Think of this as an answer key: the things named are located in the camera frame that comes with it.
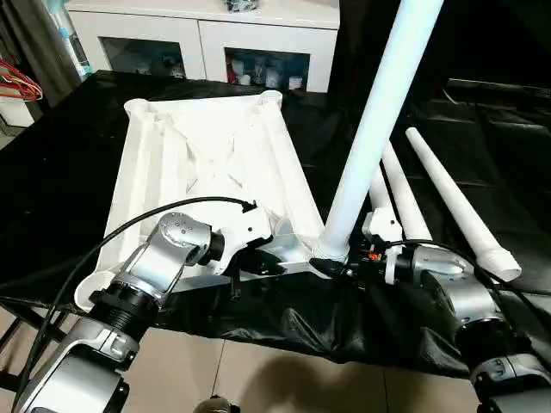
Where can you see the white plastic table leg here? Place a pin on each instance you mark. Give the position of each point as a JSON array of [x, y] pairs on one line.
[[379, 194], [379, 129], [456, 202], [405, 194]]

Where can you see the white plastic table top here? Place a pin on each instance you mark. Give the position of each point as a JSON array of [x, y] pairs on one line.
[[215, 163]]

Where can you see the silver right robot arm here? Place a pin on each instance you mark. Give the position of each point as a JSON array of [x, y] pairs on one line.
[[465, 292]]

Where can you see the black robot left foot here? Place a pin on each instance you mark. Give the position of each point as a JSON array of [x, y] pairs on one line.
[[215, 406]]

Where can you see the black mat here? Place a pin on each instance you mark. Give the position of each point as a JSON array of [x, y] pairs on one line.
[[52, 172]]

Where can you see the white cabinet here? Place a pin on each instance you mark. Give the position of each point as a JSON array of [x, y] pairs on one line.
[[207, 26]]

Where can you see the large black furniture piece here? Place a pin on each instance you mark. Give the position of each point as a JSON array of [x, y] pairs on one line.
[[482, 43]]

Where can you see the dark glass bowl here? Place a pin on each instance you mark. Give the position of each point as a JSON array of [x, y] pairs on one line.
[[244, 4]]

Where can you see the pale blue translucent object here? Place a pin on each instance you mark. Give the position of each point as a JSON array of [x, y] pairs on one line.
[[69, 39]]

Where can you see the red clothes hanger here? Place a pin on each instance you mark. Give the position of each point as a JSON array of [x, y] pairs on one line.
[[19, 82]]

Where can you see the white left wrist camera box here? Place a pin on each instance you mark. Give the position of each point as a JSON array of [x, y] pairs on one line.
[[245, 225]]

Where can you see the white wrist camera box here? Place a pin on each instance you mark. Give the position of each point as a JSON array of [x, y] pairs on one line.
[[245, 225], [380, 225]]

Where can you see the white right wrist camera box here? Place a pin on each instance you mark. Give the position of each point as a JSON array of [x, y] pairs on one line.
[[380, 225]]

